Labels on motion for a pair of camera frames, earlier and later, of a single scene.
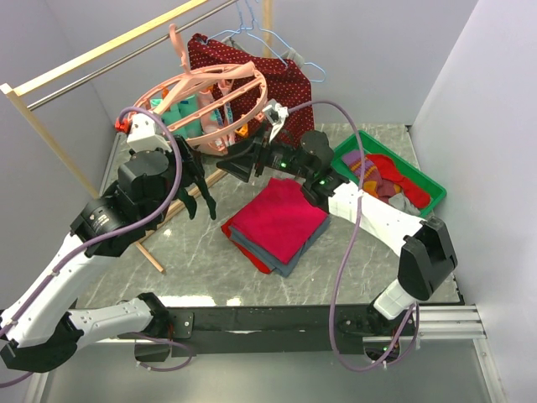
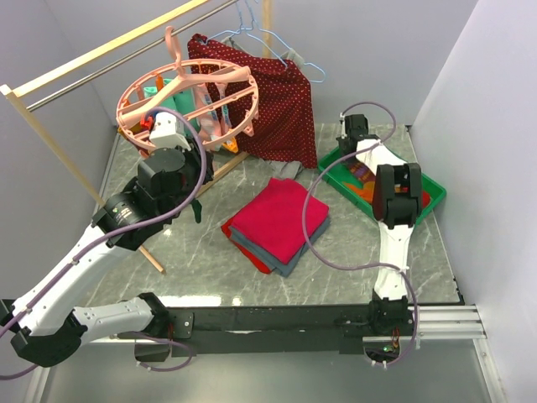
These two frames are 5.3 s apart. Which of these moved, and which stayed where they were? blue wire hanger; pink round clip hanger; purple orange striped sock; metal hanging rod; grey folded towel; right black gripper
Moved: pink round clip hanger; right black gripper
Stayed: purple orange striped sock; blue wire hanger; grey folded towel; metal hanging rod
